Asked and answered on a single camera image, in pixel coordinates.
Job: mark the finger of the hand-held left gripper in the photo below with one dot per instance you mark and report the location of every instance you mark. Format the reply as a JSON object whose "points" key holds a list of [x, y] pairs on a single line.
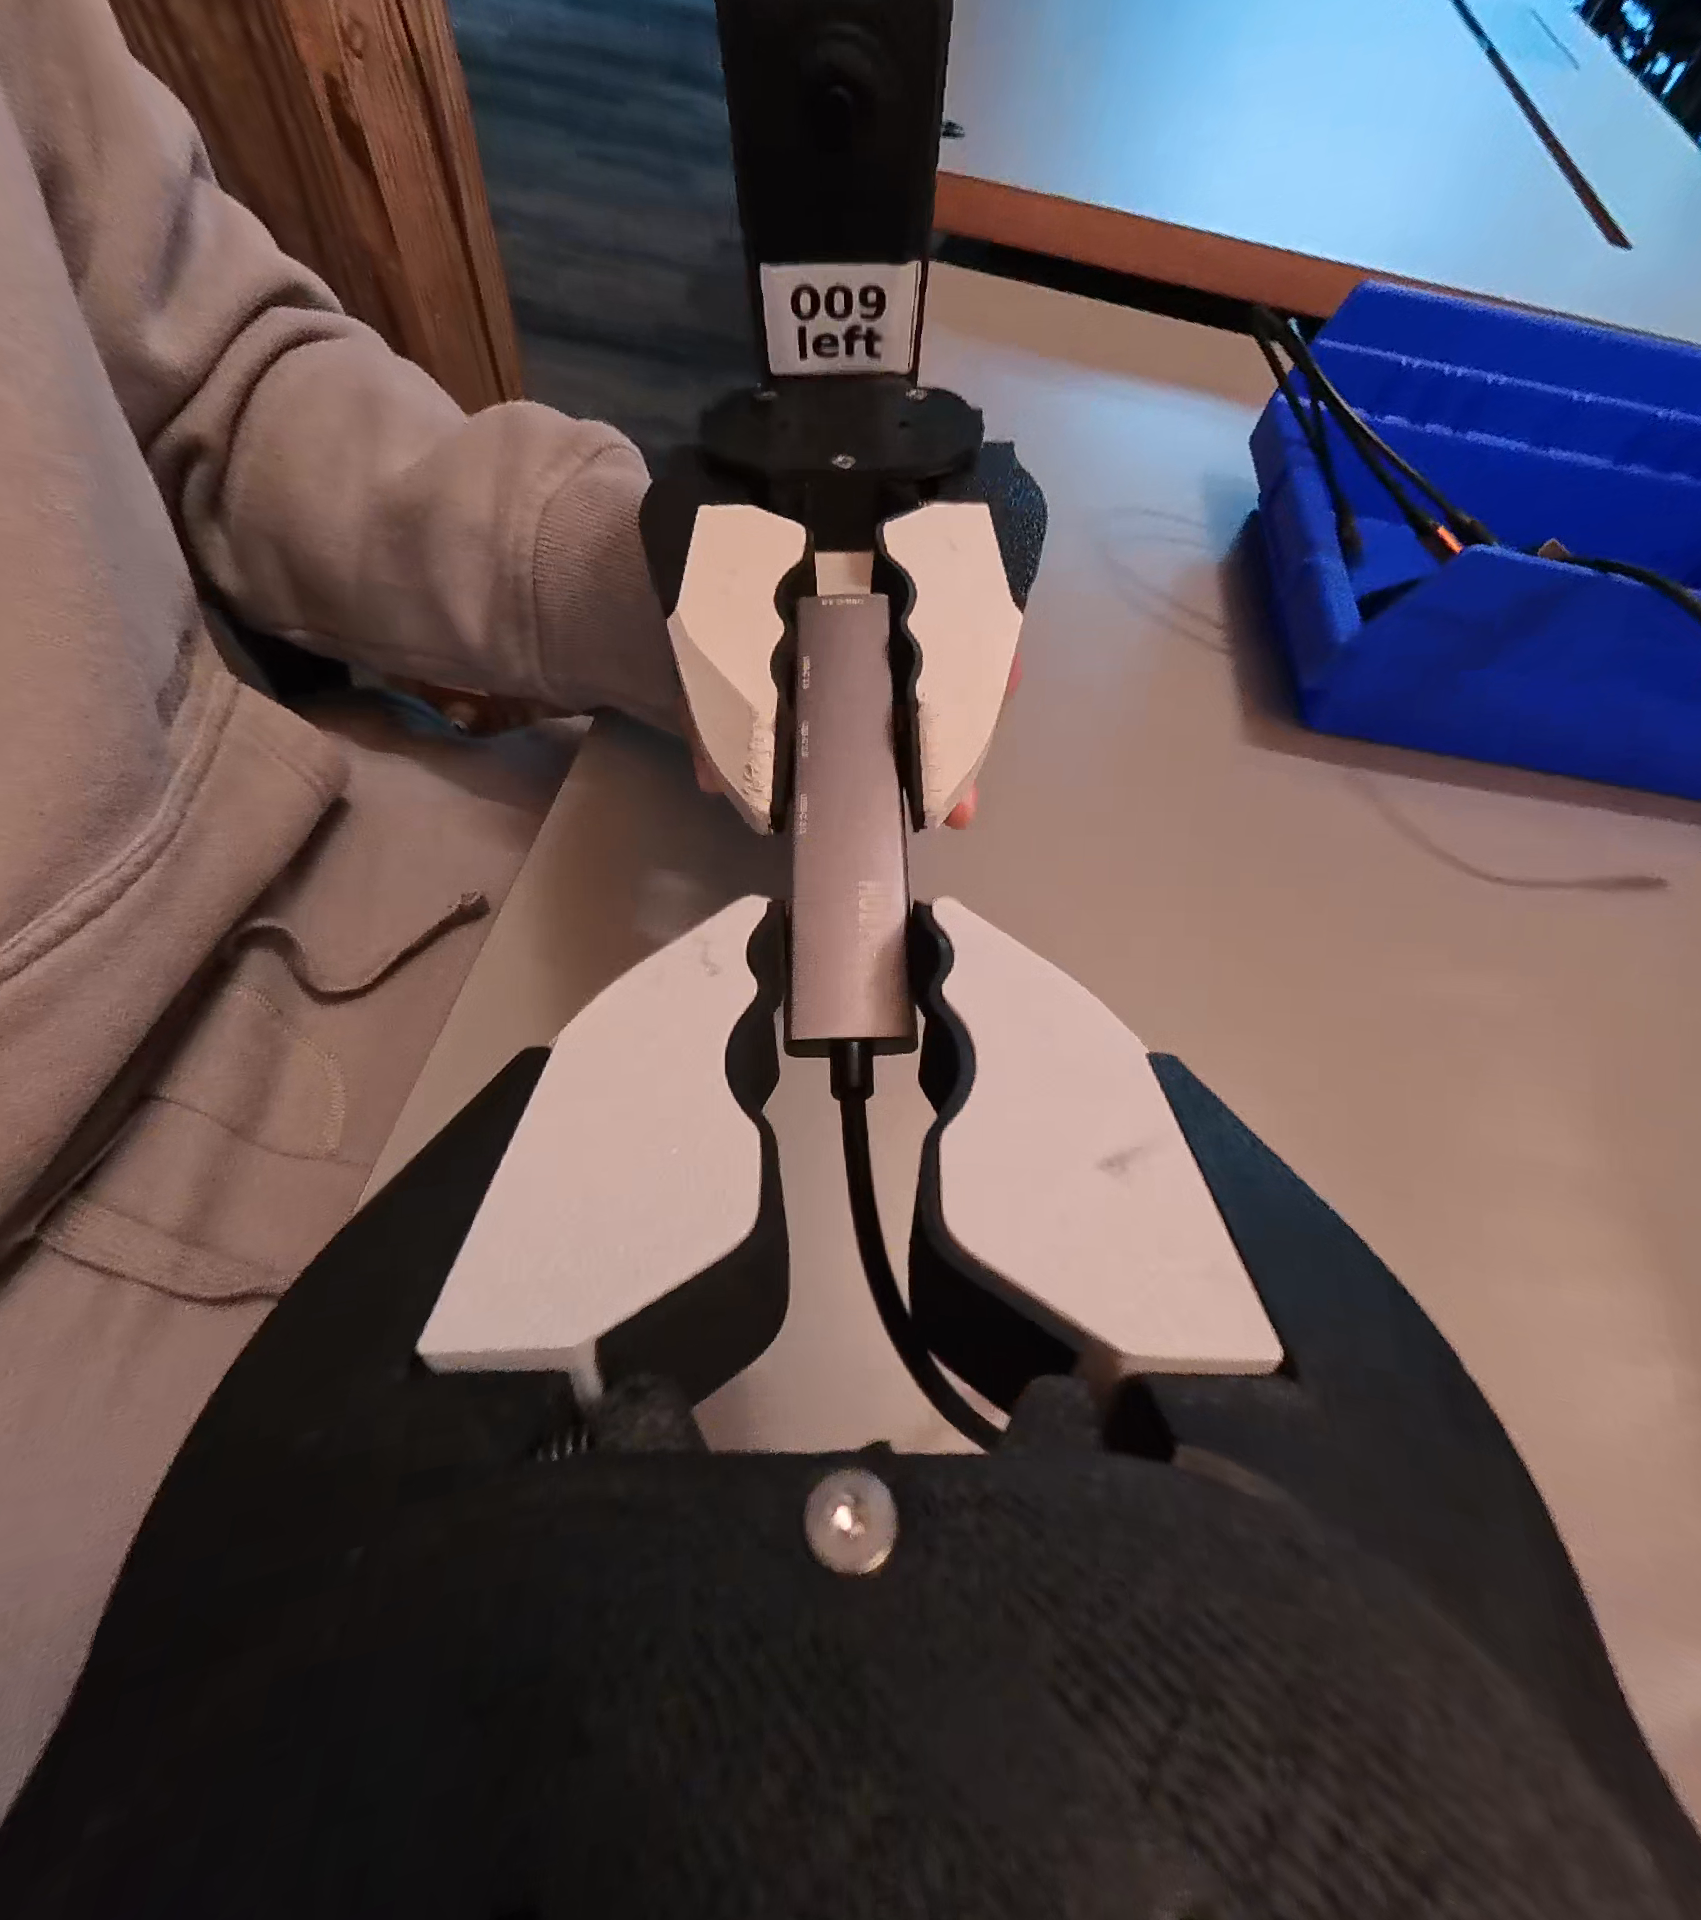
{"points": [[971, 644], [731, 644]]}

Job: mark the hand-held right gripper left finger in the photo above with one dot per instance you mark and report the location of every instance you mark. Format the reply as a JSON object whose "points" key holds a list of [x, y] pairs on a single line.
{"points": [[612, 1170]]}

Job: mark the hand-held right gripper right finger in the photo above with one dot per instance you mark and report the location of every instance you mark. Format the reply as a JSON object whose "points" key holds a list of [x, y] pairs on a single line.
{"points": [[1091, 1184]]}

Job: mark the grey USB hub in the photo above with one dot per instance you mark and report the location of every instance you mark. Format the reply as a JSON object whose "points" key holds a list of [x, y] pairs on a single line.
{"points": [[851, 840]]}

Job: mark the blue plastic bin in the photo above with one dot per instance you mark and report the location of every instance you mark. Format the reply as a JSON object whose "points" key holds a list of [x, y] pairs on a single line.
{"points": [[1540, 675]]}

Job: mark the grey desk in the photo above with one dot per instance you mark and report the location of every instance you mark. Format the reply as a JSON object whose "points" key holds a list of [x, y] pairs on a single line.
{"points": [[1389, 1124]]}

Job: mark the person's left hand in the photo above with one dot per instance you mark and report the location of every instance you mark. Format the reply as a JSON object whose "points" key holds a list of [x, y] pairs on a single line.
{"points": [[960, 813]]}

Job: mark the wood-edged grey table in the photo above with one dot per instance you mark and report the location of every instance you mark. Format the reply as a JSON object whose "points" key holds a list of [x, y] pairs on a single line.
{"points": [[1239, 121]]}

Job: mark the person in grey hoodie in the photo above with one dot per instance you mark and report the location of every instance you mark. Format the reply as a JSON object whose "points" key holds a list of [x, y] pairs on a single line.
{"points": [[40, 751]]}

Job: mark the wooden post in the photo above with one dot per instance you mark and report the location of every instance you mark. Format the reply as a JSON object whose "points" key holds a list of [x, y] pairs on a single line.
{"points": [[341, 180]]}

